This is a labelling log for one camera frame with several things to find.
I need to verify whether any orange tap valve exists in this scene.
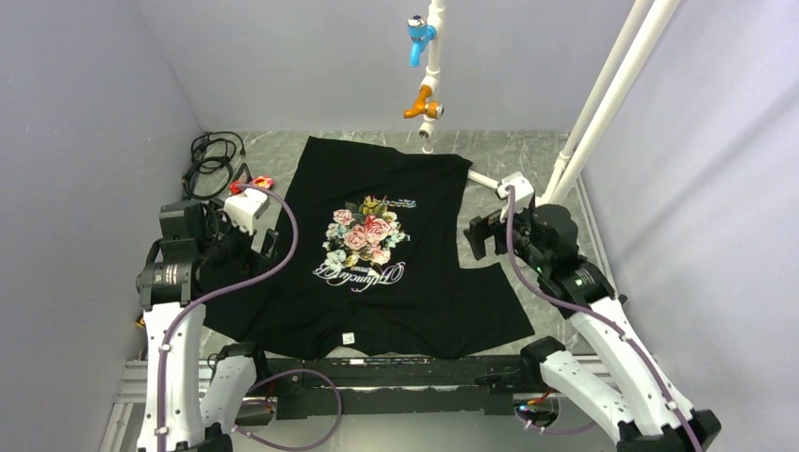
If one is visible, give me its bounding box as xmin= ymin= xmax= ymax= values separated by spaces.
xmin=402 ymin=85 xmax=445 ymax=120

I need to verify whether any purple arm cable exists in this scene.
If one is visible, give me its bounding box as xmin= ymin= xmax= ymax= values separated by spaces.
xmin=504 ymin=186 xmax=707 ymax=452
xmin=155 ymin=182 xmax=345 ymax=452

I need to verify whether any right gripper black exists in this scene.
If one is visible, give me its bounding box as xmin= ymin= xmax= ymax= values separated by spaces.
xmin=464 ymin=201 xmax=549 ymax=273

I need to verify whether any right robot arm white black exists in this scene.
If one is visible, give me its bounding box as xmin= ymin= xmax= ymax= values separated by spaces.
xmin=464 ymin=204 xmax=722 ymax=451

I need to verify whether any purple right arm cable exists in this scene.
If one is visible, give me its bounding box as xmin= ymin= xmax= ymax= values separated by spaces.
xmin=504 ymin=186 xmax=707 ymax=452

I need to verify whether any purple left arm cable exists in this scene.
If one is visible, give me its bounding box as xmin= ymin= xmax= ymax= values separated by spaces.
xmin=155 ymin=182 xmax=345 ymax=452

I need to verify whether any black floral print t-shirt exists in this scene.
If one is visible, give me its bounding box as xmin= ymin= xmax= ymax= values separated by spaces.
xmin=204 ymin=137 xmax=533 ymax=360

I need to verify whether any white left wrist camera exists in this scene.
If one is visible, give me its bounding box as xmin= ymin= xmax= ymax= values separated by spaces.
xmin=222 ymin=181 xmax=269 ymax=236

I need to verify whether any coiled black cable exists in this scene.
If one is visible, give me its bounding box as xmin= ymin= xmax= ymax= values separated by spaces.
xmin=181 ymin=131 xmax=247 ymax=202

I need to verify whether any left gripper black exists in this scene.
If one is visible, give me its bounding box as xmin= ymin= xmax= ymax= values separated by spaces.
xmin=198 ymin=199 xmax=277 ymax=279

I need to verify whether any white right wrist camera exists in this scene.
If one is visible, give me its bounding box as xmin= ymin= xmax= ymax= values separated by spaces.
xmin=495 ymin=171 xmax=535 ymax=220

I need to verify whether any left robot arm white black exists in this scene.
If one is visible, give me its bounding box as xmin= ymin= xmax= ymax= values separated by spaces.
xmin=136 ymin=195 xmax=278 ymax=451

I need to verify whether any black rectangular frame stand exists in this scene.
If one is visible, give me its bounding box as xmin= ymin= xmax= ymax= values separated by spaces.
xmin=231 ymin=162 xmax=253 ymax=185

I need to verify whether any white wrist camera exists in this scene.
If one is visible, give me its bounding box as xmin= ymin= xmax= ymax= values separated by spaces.
xmin=222 ymin=181 xmax=269 ymax=236
xmin=495 ymin=171 xmax=535 ymax=220

